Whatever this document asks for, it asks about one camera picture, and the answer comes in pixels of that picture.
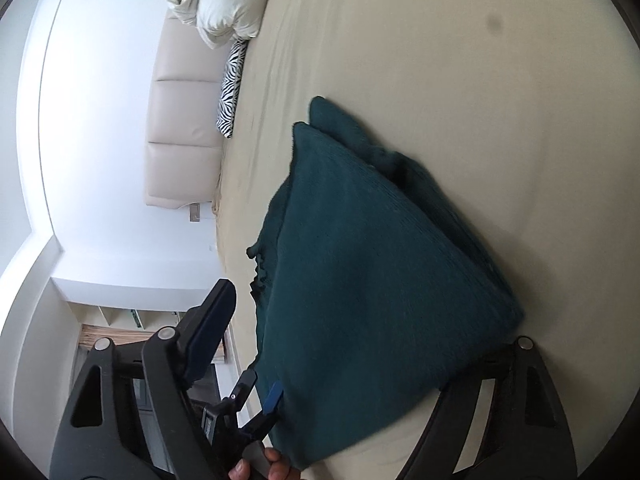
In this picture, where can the dark green knit garment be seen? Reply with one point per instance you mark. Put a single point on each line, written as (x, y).
(370, 290)

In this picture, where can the wall socket plate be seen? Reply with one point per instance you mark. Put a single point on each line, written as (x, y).
(195, 213)

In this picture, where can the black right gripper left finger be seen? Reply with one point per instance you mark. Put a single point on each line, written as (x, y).
(100, 435)

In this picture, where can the beige padded headboard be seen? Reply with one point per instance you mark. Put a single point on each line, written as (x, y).
(183, 146)

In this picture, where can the beige bed sheet mattress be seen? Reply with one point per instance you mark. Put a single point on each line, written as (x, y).
(526, 113)

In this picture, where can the peach window curtain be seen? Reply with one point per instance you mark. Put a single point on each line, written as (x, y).
(90, 334)

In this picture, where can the zebra print pillow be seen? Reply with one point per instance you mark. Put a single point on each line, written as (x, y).
(230, 87)

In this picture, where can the white wall shelf unit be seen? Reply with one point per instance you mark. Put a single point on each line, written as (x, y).
(125, 319)

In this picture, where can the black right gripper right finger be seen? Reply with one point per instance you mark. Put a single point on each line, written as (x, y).
(526, 434)

